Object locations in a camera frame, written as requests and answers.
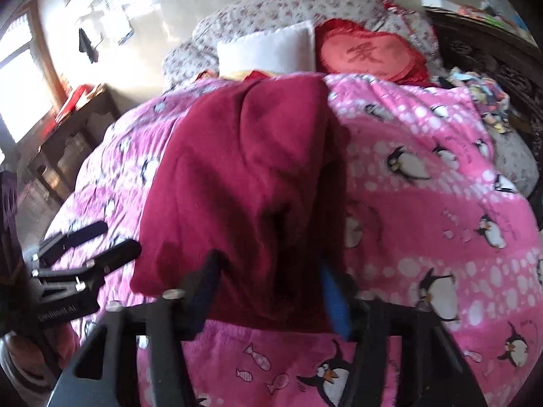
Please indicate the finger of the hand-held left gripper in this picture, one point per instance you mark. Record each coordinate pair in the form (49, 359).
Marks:
(80, 237)
(116, 254)

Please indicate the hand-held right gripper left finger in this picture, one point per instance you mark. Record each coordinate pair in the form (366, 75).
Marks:
(199, 296)

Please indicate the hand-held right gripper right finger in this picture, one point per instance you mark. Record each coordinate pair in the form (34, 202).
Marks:
(336, 305)

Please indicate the dark red fleece garment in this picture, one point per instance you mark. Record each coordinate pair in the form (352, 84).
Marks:
(254, 178)

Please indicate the colourful crumpled clothes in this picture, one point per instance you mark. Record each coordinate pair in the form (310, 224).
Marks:
(479, 93)

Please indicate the wooden side table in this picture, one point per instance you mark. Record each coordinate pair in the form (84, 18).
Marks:
(80, 135)

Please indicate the pink penguin print blanket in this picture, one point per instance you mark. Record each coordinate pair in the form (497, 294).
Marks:
(424, 229)

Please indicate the red box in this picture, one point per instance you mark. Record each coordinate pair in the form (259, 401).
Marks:
(74, 101)

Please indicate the window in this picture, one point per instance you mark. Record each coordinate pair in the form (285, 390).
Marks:
(21, 76)

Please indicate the dark hanging cloth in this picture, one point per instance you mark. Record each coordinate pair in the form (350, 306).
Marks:
(87, 44)

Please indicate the floral pillow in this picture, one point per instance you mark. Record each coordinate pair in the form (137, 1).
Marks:
(517, 165)

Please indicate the red heart-shaped cushion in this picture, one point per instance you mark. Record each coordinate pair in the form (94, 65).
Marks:
(369, 53)

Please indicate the white pillow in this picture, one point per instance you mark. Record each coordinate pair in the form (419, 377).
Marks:
(267, 46)

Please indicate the floral quilt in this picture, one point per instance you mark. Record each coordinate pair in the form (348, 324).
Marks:
(271, 12)

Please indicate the dark carved wooden cabinet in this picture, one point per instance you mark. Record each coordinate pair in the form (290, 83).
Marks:
(479, 42)

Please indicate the red patterned cloth bundle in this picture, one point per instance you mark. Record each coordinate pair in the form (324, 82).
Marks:
(386, 2)

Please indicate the white flat box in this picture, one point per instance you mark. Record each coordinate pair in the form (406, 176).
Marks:
(439, 4)

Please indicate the wall papers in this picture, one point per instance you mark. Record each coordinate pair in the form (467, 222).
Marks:
(114, 17)

